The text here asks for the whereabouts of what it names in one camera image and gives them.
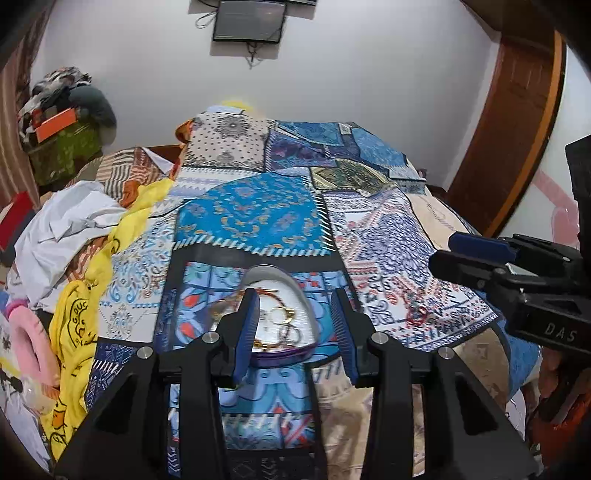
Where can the red and white box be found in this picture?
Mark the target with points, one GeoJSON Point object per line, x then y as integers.
{"type": "Point", "coordinates": [14, 218]}

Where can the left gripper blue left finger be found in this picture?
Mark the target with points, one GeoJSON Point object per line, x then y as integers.
{"type": "Point", "coordinates": [248, 315]}

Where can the yellow plush toy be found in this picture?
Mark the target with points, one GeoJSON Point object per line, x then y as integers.
{"type": "Point", "coordinates": [237, 104]}

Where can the striped orange brown cloth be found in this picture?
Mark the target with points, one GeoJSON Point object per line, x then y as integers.
{"type": "Point", "coordinates": [122, 173]}

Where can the heart-shaped purple jewelry tin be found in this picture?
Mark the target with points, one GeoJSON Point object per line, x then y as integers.
{"type": "Point", "coordinates": [275, 288]}

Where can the wooden wardrobe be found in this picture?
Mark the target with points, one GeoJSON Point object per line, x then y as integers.
{"type": "Point", "coordinates": [517, 117]}

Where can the small wall monitor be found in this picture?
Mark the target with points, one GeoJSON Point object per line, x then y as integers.
{"type": "Point", "coordinates": [249, 21]}

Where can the yellow printed cloth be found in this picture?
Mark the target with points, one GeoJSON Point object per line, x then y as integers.
{"type": "Point", "coordinates": [73, 330]}

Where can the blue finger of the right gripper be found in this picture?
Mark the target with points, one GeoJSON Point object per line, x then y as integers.
{"type": "Point", "coordinates": [482, 248]}
{"type": "Point", "coordinates": [474, 273]}

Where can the patchwork patterned bedspread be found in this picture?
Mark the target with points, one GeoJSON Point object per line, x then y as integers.
{"type": "Point", "coordinates": [315, 201]}

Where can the right hand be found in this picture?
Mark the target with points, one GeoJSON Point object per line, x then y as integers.
{"type": "Point", "coordinates": [548, 374]}

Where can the pile of clothes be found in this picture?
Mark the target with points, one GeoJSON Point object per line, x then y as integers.
{"type": "Point", "coordinates": [62, 89]}

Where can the gold hoop bangles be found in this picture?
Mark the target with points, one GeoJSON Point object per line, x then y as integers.
{"type": "Point", "coordinates": [287, 334]}

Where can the white crumpled cloth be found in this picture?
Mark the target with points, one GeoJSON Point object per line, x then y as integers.
{"type": "Point", "coordinates": [66, 222]}

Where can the orange box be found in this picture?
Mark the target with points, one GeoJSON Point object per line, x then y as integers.
{"type": "Point", "coordinates": [55, 124]}

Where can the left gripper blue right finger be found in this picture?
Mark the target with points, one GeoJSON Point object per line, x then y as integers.
{"type": "Point", "coordinates": [342, 315]}

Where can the striped brown curtain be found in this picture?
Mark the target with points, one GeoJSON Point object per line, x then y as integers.
{"type": "Point", "coordinates": [16, 174]}

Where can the green patterned covered cabinet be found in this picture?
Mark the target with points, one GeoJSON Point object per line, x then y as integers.
{"type": "Point", "coordinates": [61, 156]}

